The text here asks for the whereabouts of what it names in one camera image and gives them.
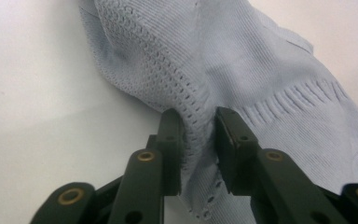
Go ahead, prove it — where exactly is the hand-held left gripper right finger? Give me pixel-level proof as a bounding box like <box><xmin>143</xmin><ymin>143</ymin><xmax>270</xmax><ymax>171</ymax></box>
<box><xmin>213</xmin><ymin>106</ymin><xmax>264</xmax><ymax>198</ymax></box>

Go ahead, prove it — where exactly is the light blue tank top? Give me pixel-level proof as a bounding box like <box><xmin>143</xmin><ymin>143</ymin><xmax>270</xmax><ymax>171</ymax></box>
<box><xmin>77</xmin><ymin>0</ymin><xmax>358</xmax><ymax>224</ymax></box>

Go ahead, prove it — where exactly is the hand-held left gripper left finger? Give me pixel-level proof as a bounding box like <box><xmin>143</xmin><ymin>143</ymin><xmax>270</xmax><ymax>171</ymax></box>
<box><xmin>146</xmin><ymin>107</ymin><xmax>185</xmax><ymax>198</ymax></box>

